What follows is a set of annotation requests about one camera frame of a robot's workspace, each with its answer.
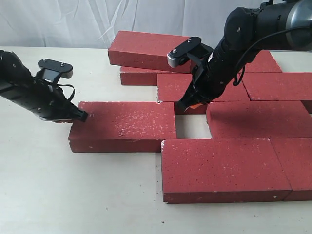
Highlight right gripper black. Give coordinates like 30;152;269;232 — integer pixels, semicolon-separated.
175;39;256;112

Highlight red brick third row right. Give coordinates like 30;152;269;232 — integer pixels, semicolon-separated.
206;101;312;139

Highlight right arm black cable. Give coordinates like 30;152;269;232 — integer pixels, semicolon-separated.
231;24;312;87

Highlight red brick right middle row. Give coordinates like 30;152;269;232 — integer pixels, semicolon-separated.
242;72;312;113

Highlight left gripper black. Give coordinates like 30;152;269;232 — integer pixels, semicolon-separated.
0;51;88;122

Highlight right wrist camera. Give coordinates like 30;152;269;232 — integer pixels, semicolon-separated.
167;37;214;68

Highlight red brick tilted stack left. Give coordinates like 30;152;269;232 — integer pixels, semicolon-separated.
108;31;192;73

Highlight red brick bottom stack left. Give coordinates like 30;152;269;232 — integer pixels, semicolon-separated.
119;66;170;86

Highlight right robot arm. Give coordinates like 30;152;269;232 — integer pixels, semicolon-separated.
167;0;312;111

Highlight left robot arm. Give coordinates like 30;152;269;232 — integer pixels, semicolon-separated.
0;50;88;122

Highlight white backdrop cloth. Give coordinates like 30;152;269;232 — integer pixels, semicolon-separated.
0;0;261;48

